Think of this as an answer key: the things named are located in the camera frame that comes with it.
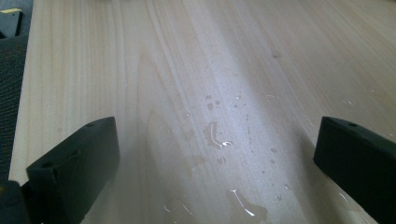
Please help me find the spilled water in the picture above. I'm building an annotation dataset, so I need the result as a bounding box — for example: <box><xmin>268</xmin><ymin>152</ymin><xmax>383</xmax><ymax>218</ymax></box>
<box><xmin>162</xmin><ymin>92</ymin><xmax>353</xmax><ymax>224</ymax></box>

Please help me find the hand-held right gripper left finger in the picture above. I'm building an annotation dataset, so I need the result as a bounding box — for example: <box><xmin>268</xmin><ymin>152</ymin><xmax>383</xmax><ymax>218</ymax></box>
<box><xmin>26</xmin><ymin>116</ymin><xmax>120</xmax><ymax>224</ymax></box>

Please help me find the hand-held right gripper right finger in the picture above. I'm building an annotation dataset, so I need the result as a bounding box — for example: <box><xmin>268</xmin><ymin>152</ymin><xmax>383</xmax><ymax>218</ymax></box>
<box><xmin>313</xmin><ymin>116</ymin><xmax>396</xmax><ymax>224</ymax></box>

